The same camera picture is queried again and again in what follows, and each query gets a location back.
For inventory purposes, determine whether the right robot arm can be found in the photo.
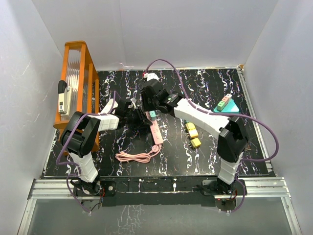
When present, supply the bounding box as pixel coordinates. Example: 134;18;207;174
141;79;248;194

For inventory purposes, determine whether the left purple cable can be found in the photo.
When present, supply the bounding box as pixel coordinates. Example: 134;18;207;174
55;91;120;213

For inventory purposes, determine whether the pink power cord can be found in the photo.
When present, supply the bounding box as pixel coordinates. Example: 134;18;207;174
115;144;162;164

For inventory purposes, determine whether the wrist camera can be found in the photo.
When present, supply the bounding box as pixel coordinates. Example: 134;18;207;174
143;72;159;82
131;98;137;109

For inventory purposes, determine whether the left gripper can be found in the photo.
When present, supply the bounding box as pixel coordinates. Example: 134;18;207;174
125;108;151;130

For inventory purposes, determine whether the blue plug adapter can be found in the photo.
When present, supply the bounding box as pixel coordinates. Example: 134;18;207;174
149;111;156;119

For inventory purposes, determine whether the white black stapler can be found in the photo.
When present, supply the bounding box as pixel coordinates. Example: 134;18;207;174
58;80;72;116

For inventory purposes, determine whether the yellow plug adapter one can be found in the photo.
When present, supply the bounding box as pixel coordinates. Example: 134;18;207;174
185;122;196;131

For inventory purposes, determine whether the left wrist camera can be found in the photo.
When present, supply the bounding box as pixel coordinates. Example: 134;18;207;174
131;98;137;109

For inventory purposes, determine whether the yellow plug adapter three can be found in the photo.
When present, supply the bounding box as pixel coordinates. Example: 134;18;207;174
190;138;201;149

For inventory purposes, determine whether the teal triangular power strip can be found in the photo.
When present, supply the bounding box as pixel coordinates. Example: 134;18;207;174
214;99;240;114

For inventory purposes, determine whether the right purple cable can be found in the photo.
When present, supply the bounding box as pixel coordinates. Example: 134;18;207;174
145;58;280;213

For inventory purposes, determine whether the pink power strip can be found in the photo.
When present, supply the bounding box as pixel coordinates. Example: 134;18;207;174
145;111;163;145

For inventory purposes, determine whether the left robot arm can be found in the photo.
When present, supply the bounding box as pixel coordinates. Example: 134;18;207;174
60;99;152;195

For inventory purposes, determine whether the purple cable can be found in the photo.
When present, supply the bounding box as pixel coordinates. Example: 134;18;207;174
55;91;120;213
145;58;280;213

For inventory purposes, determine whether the aluminium frame rail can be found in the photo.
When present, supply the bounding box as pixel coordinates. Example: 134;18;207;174
28;177;291;211

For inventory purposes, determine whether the yellow plug adapter two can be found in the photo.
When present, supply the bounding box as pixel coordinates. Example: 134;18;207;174
188;129;199;139

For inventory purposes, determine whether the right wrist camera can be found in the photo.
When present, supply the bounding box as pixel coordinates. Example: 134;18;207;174
143;72;159;82

